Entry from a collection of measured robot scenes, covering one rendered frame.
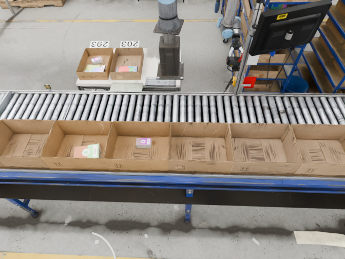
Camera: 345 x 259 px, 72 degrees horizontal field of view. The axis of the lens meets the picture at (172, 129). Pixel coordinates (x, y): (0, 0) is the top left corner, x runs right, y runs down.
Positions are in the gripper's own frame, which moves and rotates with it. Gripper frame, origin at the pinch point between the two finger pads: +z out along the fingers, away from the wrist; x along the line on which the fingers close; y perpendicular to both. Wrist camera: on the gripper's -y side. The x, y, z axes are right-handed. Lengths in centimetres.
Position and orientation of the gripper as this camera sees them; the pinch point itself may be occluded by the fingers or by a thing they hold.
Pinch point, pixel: (236, 56)
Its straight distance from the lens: 230.2
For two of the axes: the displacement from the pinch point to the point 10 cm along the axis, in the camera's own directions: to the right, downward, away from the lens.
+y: 1.2, 1.2, 9.9
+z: -0.2, 9.9, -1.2
